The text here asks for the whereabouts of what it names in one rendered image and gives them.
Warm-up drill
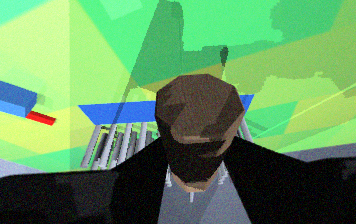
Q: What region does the blue flat strip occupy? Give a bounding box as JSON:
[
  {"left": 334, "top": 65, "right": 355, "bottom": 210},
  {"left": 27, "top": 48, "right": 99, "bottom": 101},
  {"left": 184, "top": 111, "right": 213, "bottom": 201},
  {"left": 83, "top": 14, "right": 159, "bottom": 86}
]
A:
[{"left": 78, "top": 94, "right": 255, "bottom": 125}]

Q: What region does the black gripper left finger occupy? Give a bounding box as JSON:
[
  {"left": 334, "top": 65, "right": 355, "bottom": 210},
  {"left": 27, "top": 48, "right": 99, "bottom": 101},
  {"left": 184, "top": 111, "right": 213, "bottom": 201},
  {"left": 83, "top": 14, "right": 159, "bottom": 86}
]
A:
[{"left": 0, "top": 136, "right": 168, "bottom": 224}]

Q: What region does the small blue block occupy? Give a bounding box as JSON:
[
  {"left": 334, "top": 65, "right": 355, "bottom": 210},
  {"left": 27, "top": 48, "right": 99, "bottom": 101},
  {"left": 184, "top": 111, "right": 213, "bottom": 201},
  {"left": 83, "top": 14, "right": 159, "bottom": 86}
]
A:
[{"left": 0, "top": 81, "right": 37, "bottom": 118}]

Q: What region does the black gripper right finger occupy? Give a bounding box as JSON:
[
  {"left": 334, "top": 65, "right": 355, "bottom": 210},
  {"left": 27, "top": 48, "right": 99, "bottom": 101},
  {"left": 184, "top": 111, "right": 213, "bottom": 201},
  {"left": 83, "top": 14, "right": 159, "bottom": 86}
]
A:
[{"left": 223, "top": 136, "right": 356, "bottom": 224}]

